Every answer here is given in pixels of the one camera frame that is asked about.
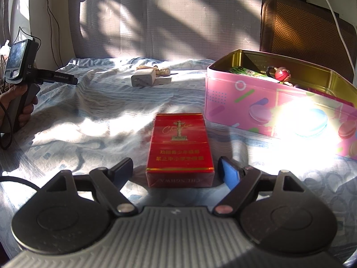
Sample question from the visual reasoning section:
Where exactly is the red cigarette pack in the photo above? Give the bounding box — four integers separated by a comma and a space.
146, 113, 215, 188

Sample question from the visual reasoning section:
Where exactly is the white charger adapter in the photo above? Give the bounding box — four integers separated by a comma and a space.
131, 69, 172, 88

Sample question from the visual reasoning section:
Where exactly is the green snack packet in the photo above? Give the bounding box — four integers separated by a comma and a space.
229, 67, 267, 77

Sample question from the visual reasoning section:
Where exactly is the red figure keychain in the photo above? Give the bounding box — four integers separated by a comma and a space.
266, 66, 293, 86

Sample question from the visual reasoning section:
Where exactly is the gold metal trinket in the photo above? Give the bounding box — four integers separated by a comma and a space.
136, 65, 171, 77

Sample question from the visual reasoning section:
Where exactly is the person left hand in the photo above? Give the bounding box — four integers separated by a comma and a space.
1, 85, 38, 128

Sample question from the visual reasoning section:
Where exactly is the pink macaron tin box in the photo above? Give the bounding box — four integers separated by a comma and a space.
205, 50, 356, 159

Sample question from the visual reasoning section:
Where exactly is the grey woven headboard mat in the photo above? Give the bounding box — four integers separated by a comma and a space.
68, 0, 262, 60

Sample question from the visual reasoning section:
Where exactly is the brown woven cushion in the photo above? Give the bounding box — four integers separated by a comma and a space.
259, 0, 356, 82

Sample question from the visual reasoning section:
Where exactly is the black wall cable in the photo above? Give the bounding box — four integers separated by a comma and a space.
40, 0, 64, 69

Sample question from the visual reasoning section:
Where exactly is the white power cable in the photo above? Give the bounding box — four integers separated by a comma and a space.
312, 0, 357, 73

